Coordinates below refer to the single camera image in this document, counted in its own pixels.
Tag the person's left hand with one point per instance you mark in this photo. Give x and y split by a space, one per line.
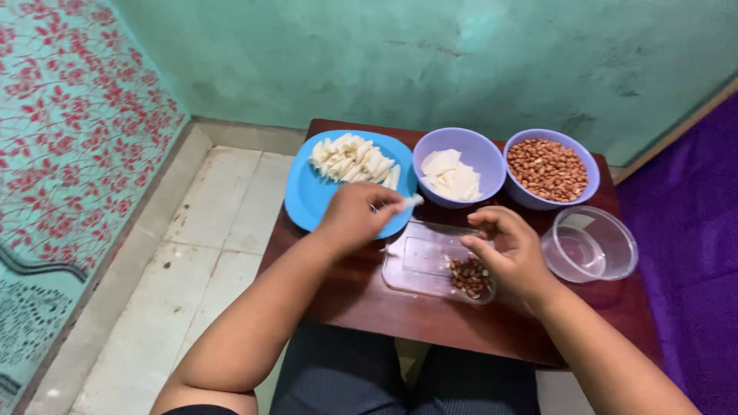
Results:
349 219

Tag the person's right hand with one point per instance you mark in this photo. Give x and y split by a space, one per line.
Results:
519 259

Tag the person's left fingers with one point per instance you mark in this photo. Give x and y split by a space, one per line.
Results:
387 203

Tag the white pastry piece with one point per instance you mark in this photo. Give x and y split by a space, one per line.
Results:
414 201

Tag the pile of folded white pastries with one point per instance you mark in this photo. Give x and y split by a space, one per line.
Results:
354 158

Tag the clear rectangular plastic lid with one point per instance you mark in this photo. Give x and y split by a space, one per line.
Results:
418 259

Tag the stack of white pastry wrappers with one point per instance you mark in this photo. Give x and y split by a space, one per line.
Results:
452 176

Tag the blue plastic plate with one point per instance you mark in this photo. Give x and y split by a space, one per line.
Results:
311 193

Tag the dark brown wooden table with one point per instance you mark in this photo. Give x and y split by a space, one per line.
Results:
357 299

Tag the purple bowl with wrappers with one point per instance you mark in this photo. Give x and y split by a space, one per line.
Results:
481 153

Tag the small pile of peanuts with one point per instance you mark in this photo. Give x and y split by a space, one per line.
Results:
468 279

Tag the purple bowl with peanuts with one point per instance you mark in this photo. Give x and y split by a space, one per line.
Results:
519 193

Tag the heap of brown peanuts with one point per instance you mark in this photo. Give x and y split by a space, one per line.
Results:
548 170

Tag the person's dark trousers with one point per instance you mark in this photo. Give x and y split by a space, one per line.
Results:
346 374

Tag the clear round plastic container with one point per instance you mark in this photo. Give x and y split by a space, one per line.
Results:
594 242

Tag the purple carpet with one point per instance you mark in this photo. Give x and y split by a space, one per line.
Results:
692 242

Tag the teal red floral cloth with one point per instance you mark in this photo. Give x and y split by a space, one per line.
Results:
75 144

